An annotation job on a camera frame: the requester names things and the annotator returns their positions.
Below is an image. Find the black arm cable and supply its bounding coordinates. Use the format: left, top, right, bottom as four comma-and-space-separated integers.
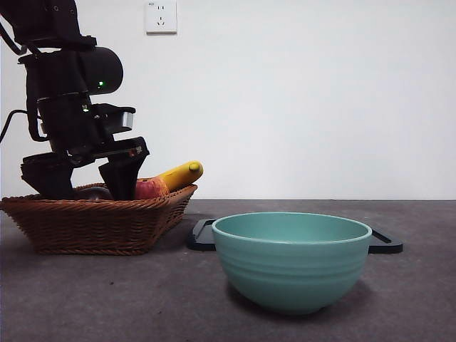
0, 109, 30, 142

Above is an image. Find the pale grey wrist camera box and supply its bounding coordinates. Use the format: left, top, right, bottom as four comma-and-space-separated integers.
93, 104, 137, 133

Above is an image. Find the red apple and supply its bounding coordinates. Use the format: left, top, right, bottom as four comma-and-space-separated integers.
134, 177, 170, 201

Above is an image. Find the yellow banana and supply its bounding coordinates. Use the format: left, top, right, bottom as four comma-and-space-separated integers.
156, 160, 204, 194

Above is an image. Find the teal ribbed bowl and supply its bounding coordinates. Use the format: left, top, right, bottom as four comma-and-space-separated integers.
212, 212, 373, 317

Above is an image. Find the brown wicker basket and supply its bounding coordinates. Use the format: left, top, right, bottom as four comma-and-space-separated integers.
0, 183, 199, 256

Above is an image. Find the dark green rectangular tray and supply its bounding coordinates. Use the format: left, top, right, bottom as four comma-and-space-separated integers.
186, 218, 404, 254

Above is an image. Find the dark red plum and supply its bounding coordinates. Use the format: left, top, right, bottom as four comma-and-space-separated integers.
74, 185, 114, 201

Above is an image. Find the white wall socket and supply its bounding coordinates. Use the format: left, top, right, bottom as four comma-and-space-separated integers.
145, 1, 178, 36

